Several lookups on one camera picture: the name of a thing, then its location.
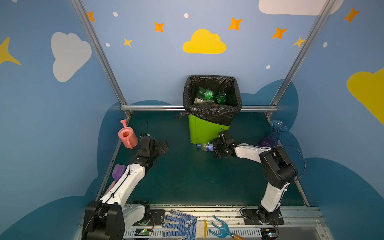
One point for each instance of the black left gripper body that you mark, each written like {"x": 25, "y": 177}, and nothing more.
{"x": 159, "y": 145}

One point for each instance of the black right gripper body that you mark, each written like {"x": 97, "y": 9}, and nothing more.
{"x": 219, "y": 146}

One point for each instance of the blue cap water bottle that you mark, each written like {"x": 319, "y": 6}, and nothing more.
{"x": 206, "y": 147}

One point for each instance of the green sprite bottle yellow cap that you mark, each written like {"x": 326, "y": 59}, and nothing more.
{"x": 205, "y": 94}

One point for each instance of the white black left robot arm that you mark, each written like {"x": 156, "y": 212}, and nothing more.
{"x": 107, "y": 219}

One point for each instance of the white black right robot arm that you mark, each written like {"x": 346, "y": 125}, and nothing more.
{"x": 278, "y": 168}

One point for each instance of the green plastic bin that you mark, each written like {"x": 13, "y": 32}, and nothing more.
{"x": 202, "y": 131}

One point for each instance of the black bin liner bag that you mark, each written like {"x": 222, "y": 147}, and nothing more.
{"x": 214, "y": 113}

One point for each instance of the pink plastic watering can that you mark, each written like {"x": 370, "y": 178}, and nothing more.
{"x": 127, "y": 136}

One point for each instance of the purple pink toy shovel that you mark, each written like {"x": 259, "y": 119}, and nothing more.
{"x": 117, "y": 173}

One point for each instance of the purple blue glass vase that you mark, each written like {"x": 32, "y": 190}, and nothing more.
{"x": 272, "y": 137}

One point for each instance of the blue white knitted glove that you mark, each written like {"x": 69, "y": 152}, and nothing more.
{"x": 182, "y": 226}

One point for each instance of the left green circuit board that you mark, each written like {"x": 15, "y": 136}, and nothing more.
{"x": 143, "y": 232}

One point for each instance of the green circuit board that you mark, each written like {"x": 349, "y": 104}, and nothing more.
{"x": 269, "y": 233}
{"x": 143, "y": 232}

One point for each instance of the teal garden hand rake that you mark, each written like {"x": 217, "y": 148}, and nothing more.
{"x": 223, "y": 230}

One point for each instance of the right green circuit board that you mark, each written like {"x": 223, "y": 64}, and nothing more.
{"x": 269, "y": 233}

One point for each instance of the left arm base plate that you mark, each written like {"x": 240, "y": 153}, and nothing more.
{"x": 153, "y": 217}

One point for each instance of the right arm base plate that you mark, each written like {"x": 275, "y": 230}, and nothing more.
{"x": 262, "y": 217}

